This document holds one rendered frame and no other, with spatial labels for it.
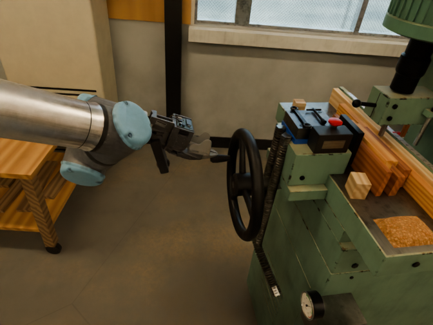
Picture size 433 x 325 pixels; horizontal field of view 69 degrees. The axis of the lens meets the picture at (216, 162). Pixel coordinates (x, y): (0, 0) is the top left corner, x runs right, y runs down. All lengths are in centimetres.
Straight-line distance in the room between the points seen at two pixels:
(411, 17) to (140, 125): 55
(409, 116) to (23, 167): 131
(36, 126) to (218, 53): 166
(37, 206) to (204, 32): 127
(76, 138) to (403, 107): 68
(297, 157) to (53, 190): 137
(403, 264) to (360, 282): 24
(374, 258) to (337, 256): 13
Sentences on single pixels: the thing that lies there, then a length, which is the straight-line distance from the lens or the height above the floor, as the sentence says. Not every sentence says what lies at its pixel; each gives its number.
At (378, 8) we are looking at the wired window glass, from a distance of 233.
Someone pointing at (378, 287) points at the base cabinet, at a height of 63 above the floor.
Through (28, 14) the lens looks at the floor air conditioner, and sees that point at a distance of 194.
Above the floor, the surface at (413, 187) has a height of 92.
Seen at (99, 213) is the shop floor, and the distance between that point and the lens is 192.
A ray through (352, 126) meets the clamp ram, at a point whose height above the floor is 99.
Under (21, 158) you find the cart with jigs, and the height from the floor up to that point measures 53.
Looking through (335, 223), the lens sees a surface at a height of 83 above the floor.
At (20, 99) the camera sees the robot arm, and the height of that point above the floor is 112.
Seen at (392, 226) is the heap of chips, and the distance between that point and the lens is 70.
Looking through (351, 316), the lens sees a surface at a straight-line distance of 90.
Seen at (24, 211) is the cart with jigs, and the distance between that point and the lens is 178.
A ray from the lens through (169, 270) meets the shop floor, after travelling 163.
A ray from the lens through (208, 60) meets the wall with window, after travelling 211.
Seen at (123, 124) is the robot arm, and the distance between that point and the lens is 59.
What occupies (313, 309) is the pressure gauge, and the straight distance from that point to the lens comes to 80.
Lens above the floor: 134
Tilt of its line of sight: 37 degrees down
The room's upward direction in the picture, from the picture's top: 6 degrees clockwise
